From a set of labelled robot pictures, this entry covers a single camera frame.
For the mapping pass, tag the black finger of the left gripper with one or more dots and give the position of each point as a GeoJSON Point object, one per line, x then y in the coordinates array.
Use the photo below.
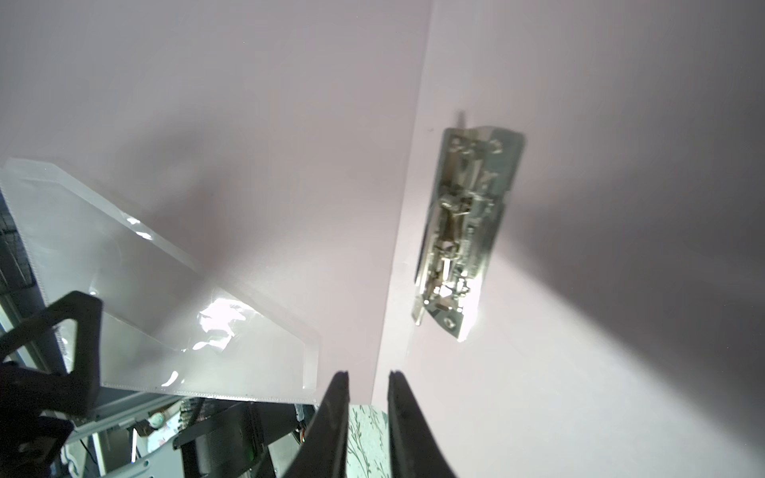
{"type": "Point", "coordinates": [50, 373]}

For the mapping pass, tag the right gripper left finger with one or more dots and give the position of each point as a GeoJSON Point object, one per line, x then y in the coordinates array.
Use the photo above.
{"type": "Point", "coordinates": [324, 453]}

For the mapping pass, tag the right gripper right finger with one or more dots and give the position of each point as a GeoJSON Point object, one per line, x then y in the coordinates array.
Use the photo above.
{"type": "Point", "coordinates": [414, 452]}

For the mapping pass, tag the pink file folder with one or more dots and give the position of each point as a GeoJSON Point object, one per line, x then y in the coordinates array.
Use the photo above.
{"type": "Point", "coordinates": [291, 147]}

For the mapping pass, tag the clear plastic folder pocket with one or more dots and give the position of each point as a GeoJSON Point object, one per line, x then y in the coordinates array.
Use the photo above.
{"type": "Point", "coordinates": [169, 323]}

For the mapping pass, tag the metal folder clip mechanism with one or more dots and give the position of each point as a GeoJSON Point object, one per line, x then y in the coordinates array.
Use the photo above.
{"type": "Point", "coordinates": [475, 172]}

